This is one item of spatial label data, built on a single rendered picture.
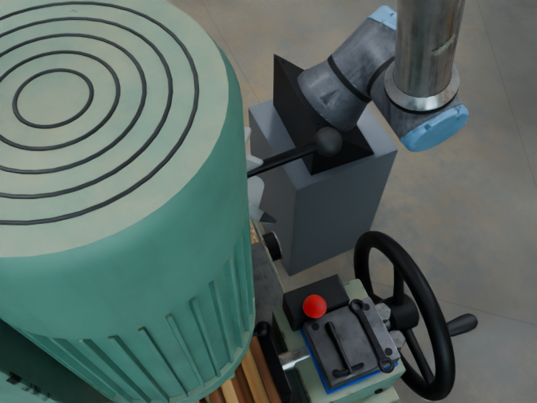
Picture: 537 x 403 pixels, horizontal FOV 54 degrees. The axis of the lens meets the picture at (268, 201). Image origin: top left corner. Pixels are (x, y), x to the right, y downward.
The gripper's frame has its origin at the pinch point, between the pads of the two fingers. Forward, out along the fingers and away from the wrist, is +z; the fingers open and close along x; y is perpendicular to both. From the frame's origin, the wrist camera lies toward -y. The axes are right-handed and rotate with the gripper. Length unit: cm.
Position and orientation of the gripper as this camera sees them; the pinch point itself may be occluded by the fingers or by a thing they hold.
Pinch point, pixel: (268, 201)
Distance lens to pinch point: 65.5
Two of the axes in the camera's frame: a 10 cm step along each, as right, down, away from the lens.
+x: 1.1, 4.8, 8.7
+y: 4.7, -8.0, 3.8
